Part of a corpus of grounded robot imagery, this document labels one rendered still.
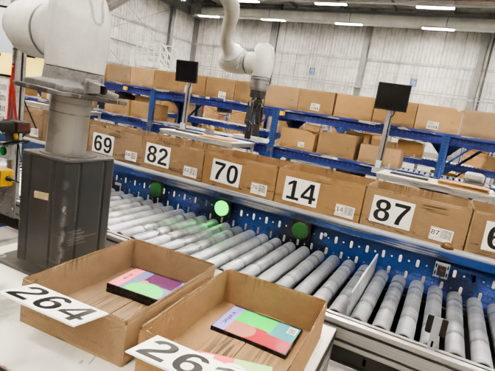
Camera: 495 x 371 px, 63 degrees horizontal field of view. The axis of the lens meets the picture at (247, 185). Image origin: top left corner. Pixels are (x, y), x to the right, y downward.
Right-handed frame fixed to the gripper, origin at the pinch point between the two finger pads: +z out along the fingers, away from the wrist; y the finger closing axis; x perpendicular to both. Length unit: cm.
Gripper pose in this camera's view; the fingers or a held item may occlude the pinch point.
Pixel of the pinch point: (251, 132)
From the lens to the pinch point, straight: 198.0
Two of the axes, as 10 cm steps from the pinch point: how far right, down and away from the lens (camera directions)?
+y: 4.5, -1.0, 8.9
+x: -8.8, -2.2, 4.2
